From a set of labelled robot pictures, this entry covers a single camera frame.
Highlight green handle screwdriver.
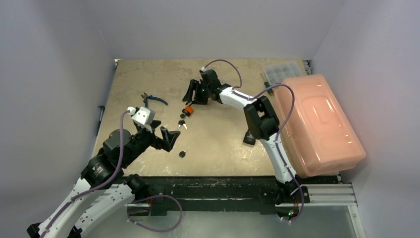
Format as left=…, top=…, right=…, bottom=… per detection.
left=260, top=73, right=273, bottom=96

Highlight clear plastic organizer box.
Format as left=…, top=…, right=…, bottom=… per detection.
left=262, top=60, right=305, bottom=85

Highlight aluminium frame rail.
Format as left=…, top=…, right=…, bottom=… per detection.
left=305, top=184, right=357, bottom=206

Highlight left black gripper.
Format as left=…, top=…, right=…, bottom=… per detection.
left=121, top=119, right=179, bottom=167

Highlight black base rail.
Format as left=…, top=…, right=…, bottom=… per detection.
left=129, top=176, right=339, bottom=218

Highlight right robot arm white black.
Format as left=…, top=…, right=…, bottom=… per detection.
left=182, top=68, right=302, bottom=202

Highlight blue handle pliers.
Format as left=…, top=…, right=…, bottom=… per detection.
left=141, top=93, right=168, bottom=108

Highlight black key bunch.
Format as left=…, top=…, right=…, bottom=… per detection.
left=177, top=114, right=188, bottom=130

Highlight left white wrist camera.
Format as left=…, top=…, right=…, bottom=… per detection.
left=127, top=107, right=156, bottom=133

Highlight pink plastic toolbox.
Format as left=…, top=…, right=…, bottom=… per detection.
left=274, top=74, right=366, bottom=178

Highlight orange black padlock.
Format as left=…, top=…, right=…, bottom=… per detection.
left=182, top=106, right=194, bottom=117

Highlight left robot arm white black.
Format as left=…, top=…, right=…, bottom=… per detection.
left=27, top=120, right=181, bottom=238

